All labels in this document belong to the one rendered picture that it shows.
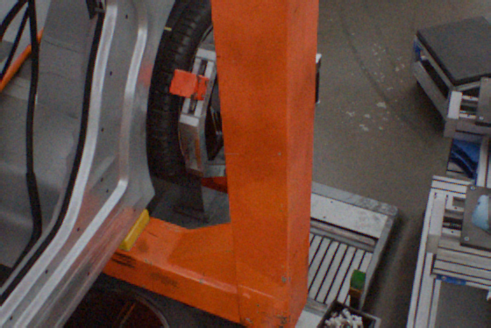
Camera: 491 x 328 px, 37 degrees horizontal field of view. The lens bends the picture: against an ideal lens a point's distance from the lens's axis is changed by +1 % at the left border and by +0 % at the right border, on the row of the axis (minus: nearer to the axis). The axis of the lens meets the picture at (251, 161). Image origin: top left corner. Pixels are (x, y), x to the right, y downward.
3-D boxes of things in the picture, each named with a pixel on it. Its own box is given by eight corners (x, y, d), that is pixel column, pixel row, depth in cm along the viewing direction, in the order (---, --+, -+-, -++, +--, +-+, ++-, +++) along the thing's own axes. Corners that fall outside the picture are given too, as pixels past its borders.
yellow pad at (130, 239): (113, 206, 232) (110, 196, 229) (151, 218, 228) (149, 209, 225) (89, 238, 224) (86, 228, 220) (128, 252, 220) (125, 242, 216)
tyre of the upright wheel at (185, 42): (194, -54, 252) (85, 32, 205) (257, -41, 245) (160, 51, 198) (198, 104, 294) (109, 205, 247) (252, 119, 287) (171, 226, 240)
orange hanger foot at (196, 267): (118, 231, 246) (99, 160, 220) (261, 281, 230) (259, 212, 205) (91, 269, 235) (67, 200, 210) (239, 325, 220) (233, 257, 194)
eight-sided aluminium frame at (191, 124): (255, 102, 278) (250, -22, 239) (271, 106, 276) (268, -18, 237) (190, 204, 245) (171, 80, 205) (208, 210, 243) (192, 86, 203)
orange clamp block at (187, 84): (187, 72, 216) (174, 67, 208) (210, 78, 214) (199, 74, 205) (181, 95, 217) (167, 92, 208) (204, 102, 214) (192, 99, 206)
